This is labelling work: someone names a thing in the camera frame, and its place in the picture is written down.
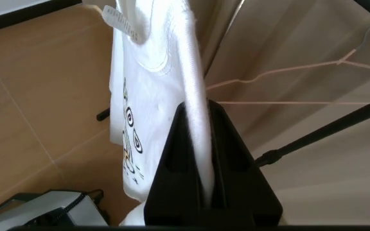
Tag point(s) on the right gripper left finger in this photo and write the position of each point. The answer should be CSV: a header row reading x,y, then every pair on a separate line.
x,y
172,192

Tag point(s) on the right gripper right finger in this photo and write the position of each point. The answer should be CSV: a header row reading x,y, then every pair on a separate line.
x,y
246,192

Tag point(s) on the white printed t-shirt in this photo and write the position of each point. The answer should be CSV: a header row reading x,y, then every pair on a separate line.
x,y
159,106

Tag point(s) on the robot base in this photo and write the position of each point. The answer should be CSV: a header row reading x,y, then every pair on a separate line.
x,y
43,205

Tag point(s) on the pink clothes hanger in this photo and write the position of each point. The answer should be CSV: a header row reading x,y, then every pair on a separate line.
x,y
300,103

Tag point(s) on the black clothes rack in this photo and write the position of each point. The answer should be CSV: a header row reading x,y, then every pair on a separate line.
x,y
332,127

